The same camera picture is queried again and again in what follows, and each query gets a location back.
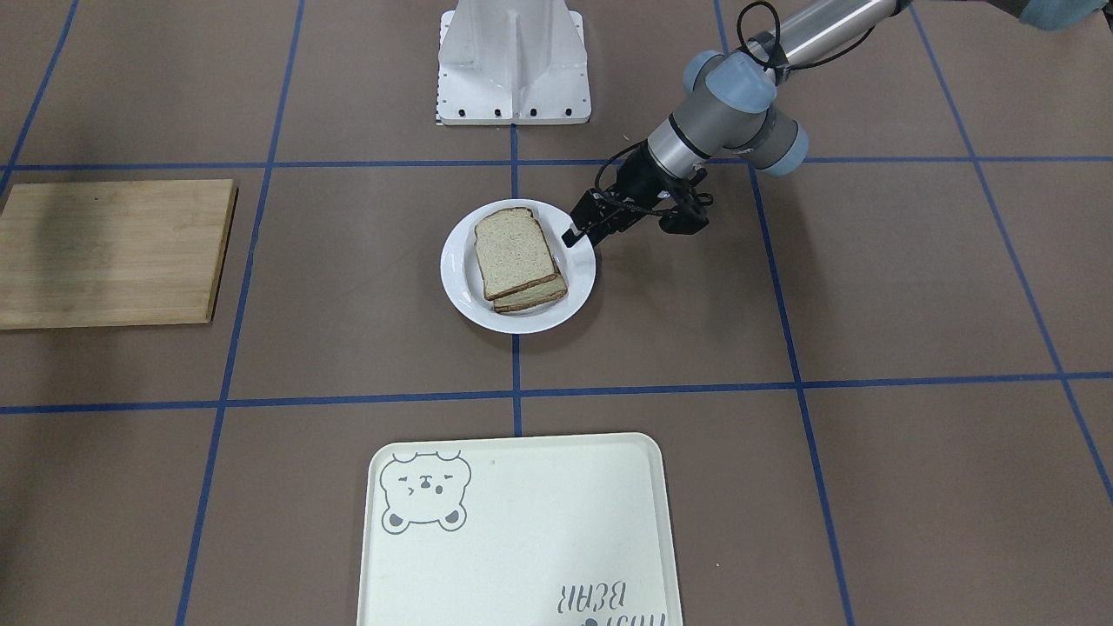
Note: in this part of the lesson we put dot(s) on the white round plate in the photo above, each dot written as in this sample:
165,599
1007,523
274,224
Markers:
463,285

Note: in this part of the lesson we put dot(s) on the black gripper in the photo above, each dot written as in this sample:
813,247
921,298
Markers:
637,176

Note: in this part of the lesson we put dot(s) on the wooden cutting board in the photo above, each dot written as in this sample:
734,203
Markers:
126,253

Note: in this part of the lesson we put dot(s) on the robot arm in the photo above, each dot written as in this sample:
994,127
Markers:
729,107

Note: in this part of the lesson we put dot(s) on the cream bear serving tray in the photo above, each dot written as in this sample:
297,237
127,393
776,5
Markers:
535,530

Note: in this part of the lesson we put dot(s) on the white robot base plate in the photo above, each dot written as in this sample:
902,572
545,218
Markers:
512,62

